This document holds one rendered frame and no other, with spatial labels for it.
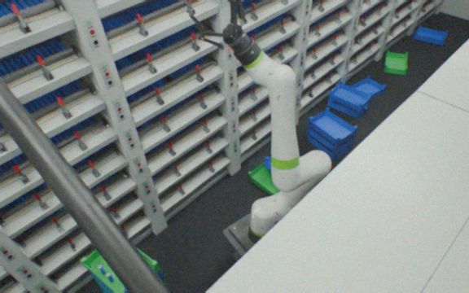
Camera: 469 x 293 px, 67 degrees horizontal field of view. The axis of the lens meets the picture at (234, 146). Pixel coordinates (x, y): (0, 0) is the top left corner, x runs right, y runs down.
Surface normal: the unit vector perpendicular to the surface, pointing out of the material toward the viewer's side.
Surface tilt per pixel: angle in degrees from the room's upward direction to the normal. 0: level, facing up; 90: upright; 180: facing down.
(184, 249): 0
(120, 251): 23
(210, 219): 0
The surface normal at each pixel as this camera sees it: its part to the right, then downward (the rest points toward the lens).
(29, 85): 0.18, -0.51
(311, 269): -0.04, -0.70
